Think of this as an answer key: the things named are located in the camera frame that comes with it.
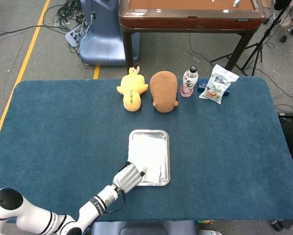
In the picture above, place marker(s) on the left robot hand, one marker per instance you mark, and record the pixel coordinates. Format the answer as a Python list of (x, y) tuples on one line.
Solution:
[(128, 177)]

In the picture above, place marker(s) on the white paper towel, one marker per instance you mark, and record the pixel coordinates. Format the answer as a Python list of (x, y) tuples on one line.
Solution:
[(146, 151)]

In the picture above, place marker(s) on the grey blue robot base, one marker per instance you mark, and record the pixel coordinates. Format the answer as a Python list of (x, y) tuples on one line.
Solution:
[(141, 228)]

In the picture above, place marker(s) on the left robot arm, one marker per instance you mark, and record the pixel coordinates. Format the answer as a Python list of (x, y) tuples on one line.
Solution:
[(92, 208)]

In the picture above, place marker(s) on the stainless steel tray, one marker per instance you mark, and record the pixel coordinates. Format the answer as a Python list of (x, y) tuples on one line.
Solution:
[(166, 147)]

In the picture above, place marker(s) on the black table caster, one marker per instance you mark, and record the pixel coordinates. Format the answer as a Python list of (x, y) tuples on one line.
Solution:
[(277, 225)]

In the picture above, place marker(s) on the yellow plush toy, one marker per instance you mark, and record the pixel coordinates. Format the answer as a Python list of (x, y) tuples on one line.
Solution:
[(132, 90)]

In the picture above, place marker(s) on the brown plush toy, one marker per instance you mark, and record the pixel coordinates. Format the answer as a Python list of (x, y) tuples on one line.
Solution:
[(164, 90)]

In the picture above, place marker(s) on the pink drink bottle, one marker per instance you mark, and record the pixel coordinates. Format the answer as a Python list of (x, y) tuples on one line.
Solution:
[(188, 84)]

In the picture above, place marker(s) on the dark blue box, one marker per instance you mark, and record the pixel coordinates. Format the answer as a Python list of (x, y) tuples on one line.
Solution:
[(201, 86)]

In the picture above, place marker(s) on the white snack bag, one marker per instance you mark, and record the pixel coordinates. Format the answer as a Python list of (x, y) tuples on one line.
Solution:
[(216, 88)]

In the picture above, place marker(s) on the black tripod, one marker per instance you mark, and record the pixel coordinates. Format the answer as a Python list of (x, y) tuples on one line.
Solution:
[(260, 47)]

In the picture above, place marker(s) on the blue grey machine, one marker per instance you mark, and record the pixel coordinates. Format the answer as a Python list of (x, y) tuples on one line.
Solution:
[(102, 44)]

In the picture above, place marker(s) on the grey power strip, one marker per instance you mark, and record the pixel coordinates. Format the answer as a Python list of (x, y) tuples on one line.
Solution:
[(74, 35)]

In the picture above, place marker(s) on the beige office chair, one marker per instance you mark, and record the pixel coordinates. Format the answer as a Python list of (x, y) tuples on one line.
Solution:
[(290, 22)]

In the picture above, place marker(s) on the brown mahjong table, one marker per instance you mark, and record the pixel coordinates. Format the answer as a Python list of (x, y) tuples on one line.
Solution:
[(185, 23)]

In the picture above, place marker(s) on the single mahjong tile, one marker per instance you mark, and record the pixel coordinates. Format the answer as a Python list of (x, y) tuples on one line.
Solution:
[(236, 3)]

